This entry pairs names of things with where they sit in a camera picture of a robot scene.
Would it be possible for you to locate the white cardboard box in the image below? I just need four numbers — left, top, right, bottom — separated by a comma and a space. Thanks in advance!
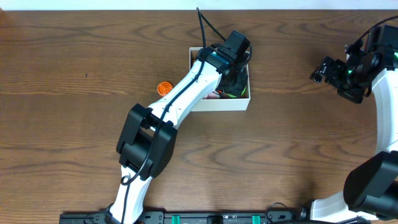
188, 47, 251, 112

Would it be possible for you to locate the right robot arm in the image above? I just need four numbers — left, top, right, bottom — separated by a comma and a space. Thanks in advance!
300, 22, 397, 223

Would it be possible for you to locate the white pink toy figure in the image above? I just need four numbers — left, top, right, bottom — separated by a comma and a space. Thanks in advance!
203, 90, 222, 100

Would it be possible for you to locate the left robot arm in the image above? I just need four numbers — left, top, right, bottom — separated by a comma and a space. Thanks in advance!
106, 30, 252, 223

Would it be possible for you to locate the orange round toy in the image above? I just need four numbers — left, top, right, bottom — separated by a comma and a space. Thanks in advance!
157, 81, 174, 96

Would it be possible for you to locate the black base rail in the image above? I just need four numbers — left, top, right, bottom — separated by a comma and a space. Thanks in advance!
59, 210, 298, 224

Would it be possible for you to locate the green numbered ball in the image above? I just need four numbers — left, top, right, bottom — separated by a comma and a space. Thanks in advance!
221, 87, 246, 98

